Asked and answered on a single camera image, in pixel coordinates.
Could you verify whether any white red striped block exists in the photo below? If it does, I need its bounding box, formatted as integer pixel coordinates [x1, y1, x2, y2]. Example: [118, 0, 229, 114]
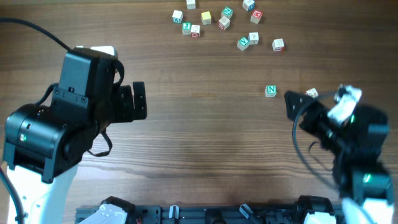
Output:
[218, 16, 231, 30]

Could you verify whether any green N letter block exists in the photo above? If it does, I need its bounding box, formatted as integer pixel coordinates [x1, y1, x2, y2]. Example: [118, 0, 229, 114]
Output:
[265, 85, 277, 98]

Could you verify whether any green J letter block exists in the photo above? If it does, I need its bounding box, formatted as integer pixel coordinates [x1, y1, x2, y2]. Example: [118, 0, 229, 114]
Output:
[182, 22, 192, 35]

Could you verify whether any white red letter block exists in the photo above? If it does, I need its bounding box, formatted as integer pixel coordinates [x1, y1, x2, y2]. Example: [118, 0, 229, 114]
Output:
[190, 24, 200, 38]

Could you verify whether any white green A block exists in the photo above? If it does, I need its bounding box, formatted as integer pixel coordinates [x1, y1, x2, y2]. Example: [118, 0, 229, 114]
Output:
[172, 10, 183, 24]

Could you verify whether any white red picture block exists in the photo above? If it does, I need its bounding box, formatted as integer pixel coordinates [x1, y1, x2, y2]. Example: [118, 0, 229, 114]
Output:
[272, 39, 285, 52]

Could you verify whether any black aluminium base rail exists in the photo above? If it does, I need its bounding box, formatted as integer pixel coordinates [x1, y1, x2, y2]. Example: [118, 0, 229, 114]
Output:
[75, 195, 352, 224]

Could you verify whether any plain white picture block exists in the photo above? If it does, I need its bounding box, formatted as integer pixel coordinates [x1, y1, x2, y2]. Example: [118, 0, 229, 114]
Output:
[248, 32, 259, 45]

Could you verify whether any white blue letter block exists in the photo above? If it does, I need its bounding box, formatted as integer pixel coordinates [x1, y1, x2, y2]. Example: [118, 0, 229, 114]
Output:
[243, 0, 255, 12]

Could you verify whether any green Z letter block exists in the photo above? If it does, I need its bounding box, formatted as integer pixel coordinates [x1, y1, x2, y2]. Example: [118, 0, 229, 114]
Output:
[221, 7, 233, 19]

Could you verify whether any red M letter block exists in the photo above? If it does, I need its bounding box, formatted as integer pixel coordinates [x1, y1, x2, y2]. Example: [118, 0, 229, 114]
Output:
[250, 10, 263, 24]

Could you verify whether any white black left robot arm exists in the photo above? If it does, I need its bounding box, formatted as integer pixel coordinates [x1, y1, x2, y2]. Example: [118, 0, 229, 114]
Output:
[2, 46, 147, 223]

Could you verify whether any green V letter block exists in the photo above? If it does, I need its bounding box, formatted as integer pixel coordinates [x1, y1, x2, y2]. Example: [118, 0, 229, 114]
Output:
[237, 37, 249, 51]

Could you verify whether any plain white top block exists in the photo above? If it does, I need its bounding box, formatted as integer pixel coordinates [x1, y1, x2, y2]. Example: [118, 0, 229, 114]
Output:
[186, 0, 196, 10]

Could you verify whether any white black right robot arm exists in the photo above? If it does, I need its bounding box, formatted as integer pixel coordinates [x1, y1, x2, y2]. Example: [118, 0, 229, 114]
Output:
[284, 90, 395, 223]

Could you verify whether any yellow top block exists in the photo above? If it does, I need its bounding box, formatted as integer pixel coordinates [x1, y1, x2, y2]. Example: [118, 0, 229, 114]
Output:
[201, 11, 212, 25]

